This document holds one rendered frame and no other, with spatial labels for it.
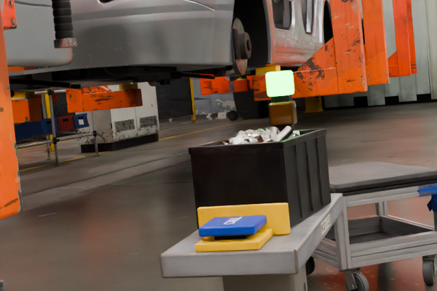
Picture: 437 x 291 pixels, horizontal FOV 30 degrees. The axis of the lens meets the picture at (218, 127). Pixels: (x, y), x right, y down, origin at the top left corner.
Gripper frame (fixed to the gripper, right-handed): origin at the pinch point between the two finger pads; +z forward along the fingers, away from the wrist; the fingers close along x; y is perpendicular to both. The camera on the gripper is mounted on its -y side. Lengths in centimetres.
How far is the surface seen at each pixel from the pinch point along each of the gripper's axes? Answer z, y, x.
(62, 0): -4, -16, -55
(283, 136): -24, 40, -68
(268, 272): -26, 54, -91
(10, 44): 32, -40, -40
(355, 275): 67, 53, 18
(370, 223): 82, 43, 57
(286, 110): -17, 34, -54
